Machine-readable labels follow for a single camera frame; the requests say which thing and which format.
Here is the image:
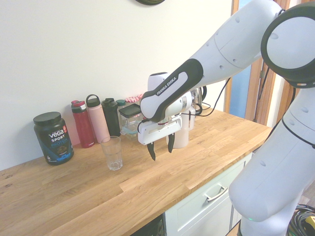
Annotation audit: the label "black round wall clock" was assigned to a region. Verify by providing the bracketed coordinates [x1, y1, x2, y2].
[134, 0, 166, 5]

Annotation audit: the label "coiled black floor cables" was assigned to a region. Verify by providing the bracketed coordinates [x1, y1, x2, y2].
[288, 203, 315, 236]

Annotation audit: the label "dark dishwasher front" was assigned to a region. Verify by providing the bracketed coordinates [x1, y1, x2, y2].
[129, 213, 166, 236]

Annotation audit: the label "jar with red checkered lid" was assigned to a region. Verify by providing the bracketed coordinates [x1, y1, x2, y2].
[125, 93, 145, 106]

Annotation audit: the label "red water bottle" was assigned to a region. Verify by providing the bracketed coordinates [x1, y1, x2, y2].
[70, 99, 95, 149]

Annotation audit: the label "black shaker bottle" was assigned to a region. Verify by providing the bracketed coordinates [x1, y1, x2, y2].
[101, 97, 122, 137]

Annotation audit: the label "translucent pitcher with blue lid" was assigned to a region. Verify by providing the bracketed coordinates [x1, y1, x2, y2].
[172, 105, 197, 149]

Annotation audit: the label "pink water bottle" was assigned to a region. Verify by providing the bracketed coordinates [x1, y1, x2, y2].
[85, 94, 111, 144]

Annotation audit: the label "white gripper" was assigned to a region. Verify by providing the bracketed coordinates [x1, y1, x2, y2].
[137, 115, 183, 162]

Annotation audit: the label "silver drawer handle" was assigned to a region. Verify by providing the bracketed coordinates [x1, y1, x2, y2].
[204, 185, 228, 203]

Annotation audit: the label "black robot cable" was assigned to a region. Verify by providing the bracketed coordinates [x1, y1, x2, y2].
[181, 77, 232, 118]

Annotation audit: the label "clear container with black lid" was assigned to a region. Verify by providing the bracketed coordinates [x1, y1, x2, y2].
[118, 103, 143, 131]

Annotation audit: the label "steel electric kettle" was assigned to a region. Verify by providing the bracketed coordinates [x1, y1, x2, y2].
[190, 86, 208, 112]

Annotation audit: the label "black Vega protein tub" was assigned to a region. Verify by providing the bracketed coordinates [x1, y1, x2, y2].
[33, 112, 75, 166]

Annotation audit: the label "clear drinking glass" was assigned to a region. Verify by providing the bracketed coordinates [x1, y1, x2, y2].
[100, 135, 123, 172]

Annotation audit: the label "white cabinet drawer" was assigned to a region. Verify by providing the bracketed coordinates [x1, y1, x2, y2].
[164, 152, 254, 236]

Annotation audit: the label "glass container with blue clips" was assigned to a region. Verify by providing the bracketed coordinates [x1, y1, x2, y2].
[120, 120, 141, 141]

